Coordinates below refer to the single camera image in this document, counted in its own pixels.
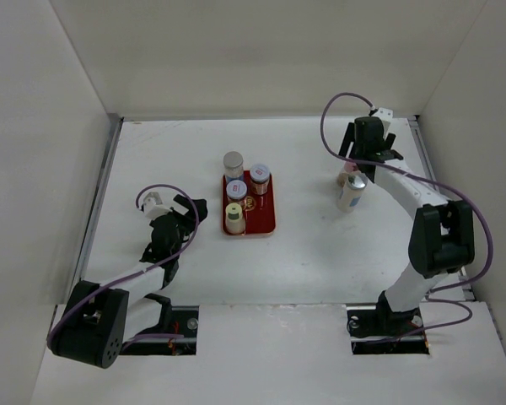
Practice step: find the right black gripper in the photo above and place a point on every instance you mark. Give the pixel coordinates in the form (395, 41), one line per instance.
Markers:
(349, 137)

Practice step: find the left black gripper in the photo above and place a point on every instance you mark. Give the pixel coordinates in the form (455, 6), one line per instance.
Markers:
(184, 203)

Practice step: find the pink cap bottle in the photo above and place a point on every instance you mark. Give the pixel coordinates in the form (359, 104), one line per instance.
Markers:
(347, 170)

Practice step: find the cream yellow cap bottle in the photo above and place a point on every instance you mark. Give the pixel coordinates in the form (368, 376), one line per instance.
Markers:
(234, 219)

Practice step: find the small jar red label lid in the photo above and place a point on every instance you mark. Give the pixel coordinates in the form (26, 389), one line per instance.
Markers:
(236, 192)

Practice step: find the silver cap white bottle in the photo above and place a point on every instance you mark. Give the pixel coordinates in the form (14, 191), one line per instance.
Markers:
(351, 192)

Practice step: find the tall blue label spice bottle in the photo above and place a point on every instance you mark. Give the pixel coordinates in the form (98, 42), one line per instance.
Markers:
(233, 166)

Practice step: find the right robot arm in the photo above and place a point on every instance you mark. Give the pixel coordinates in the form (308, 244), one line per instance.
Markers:
(442, 236)

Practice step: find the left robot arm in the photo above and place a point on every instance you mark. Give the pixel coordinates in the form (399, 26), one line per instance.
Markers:
(92, 326)

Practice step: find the red rectangular tray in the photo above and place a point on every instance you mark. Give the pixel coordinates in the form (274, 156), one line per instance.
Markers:
(260, 212)

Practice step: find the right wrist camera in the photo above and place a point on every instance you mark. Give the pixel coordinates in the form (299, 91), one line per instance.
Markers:
(385, 115)

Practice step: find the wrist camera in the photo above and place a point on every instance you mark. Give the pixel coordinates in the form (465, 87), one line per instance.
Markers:
(152, 210)
(385, 115)

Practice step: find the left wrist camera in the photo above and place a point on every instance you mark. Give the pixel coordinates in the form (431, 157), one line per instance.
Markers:
(152, 210)

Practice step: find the left aluminium table rail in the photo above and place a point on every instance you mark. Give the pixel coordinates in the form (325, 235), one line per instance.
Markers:
(81, 262)

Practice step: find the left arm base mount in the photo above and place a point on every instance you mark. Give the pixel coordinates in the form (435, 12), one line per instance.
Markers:
(154, 326)

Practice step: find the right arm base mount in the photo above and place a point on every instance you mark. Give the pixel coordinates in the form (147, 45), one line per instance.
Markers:
(372, 334)

